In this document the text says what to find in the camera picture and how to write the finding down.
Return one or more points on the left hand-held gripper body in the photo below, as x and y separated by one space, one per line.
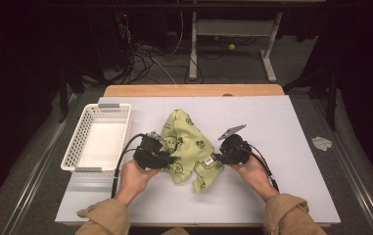
148 153

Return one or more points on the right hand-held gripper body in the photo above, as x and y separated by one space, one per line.
236 150

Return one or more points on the green printed baby romper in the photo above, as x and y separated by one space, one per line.
190 143

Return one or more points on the white plastic basket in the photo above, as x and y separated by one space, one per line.
102 143

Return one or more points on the person's right hand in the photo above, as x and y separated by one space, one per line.
256 176

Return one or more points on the person's left hand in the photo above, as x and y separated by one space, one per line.
133 182

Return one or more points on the white board sheet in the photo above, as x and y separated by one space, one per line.
272 114

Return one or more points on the person's tan trouser leg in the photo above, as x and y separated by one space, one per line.
176 232

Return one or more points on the crumpled white paper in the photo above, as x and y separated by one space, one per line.
321 143

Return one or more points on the black stand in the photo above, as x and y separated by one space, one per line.
331 104
64 98

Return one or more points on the yellow tennis ball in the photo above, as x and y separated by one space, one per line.
231 47

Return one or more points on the metal floor rail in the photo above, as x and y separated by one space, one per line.
353 182
30 182

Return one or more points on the white desk frame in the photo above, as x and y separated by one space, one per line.
233 27

